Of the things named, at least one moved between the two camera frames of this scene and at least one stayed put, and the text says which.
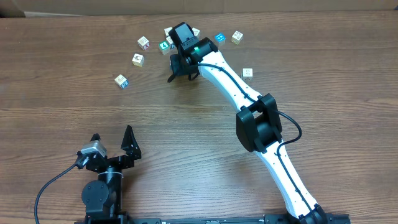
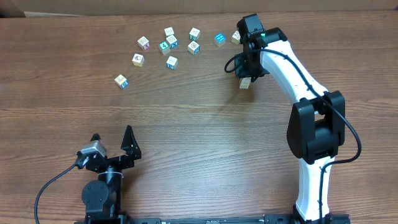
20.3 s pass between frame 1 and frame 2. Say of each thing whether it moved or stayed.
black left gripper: stayed
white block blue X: stayed
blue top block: stayed
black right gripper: moved
